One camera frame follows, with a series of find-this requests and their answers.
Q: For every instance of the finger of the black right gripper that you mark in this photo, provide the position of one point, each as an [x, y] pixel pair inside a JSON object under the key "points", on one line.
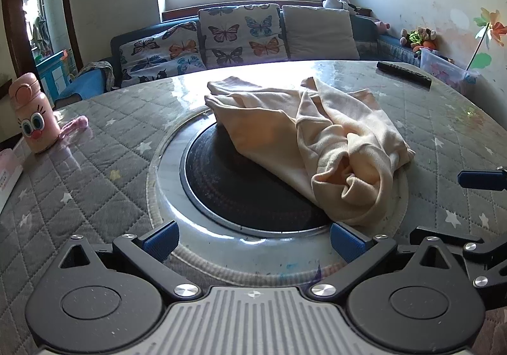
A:
{"points": [[483, 180]]}

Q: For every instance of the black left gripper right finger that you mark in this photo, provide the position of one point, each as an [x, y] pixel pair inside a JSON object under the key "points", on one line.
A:
{"points": [[402, 298]]}

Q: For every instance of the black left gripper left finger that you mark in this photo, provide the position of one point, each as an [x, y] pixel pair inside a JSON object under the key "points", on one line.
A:
{"points": [[105, 298]]}

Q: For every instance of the cream beige garment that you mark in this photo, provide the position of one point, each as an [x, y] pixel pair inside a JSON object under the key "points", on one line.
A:
{"points": [[338, 149]]}

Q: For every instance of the grey quilted star table cover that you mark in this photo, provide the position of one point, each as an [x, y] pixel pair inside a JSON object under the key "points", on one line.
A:
{"points": [[96, 186]]}

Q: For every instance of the clear plastic storage box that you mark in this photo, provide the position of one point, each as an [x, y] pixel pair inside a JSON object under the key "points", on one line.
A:
{"points": [[461, 80]]}

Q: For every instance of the black remote control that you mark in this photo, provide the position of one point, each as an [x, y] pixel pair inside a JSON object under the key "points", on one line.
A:
{"points": [[404, 73]]}

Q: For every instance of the colourful paper pinwheel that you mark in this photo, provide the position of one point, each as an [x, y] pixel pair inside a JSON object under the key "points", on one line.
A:
{"points": [[492, 31]]}

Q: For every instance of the brown plush toys pile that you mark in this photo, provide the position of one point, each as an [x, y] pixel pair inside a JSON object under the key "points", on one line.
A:
{"points": [[422, 38]]}

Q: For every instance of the pink white box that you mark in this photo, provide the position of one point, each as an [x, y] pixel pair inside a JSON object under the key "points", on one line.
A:
{"points": [[10, 171]]}

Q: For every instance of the blue sofa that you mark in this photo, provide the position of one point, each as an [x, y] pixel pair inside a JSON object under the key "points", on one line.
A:
{"points": [[103, 76]]}

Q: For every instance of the pink cartoon water bottle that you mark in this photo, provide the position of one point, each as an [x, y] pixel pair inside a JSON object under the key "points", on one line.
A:
{"points": [[34, 113]]}

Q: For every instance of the pink plush pig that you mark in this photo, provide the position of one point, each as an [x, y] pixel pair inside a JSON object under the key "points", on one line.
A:
{"points": [[382, 27]]}

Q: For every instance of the blue cabinet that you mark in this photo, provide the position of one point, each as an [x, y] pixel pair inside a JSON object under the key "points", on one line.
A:
{"points": [[56, 72]]}

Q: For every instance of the plain beige cushion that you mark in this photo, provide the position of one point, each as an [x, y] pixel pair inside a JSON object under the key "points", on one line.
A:
{"points": [[319, 34]]}

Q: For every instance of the white plush toy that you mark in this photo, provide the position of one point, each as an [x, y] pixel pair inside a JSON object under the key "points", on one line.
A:
{"points": [[340, 5]]}

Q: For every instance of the left butterfly cushion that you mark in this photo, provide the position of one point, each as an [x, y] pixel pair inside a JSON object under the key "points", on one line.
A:
{"points": [[172, 52]]}

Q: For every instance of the butterfly cushion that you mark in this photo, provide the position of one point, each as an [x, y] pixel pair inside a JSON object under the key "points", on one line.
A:
{"points": [[172, 52], [242, 35]]}

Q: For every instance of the middle butterfly cushion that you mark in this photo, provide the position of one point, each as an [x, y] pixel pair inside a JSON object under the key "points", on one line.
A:
{"points": [[242, 35]]}

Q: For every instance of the dark wooden door frame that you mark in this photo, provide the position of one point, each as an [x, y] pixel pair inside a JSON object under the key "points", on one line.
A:
{"points": [[31, 31]]}

